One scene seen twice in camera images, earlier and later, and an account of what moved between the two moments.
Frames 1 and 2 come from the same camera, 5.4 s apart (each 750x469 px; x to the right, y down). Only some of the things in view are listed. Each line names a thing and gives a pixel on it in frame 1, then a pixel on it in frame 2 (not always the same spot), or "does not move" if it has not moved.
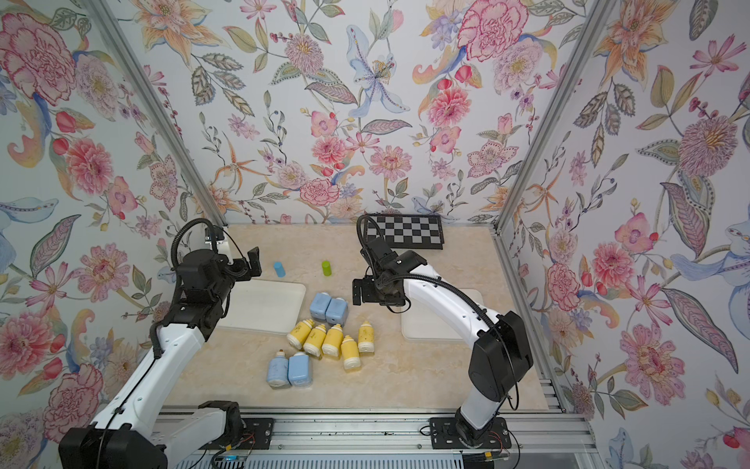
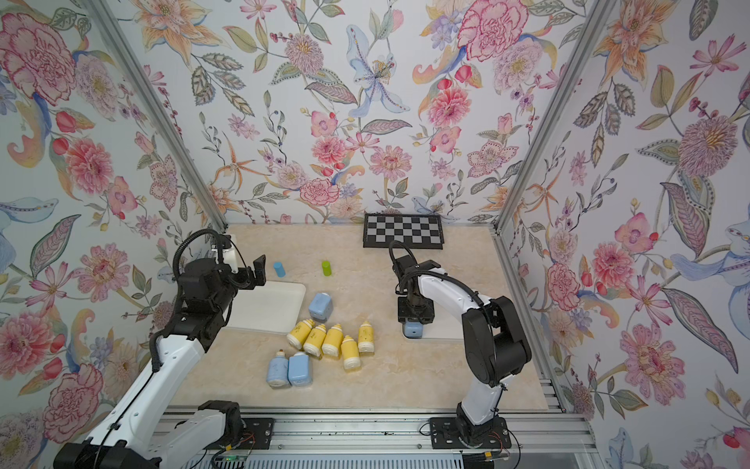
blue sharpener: [319, 305] does not move
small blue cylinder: [279, 270] does not move
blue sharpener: [337, 311] → [413, 330]
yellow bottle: [366, 344] does not move
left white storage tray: [270, 306] does not move
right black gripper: [368, 283] → [402, 313]
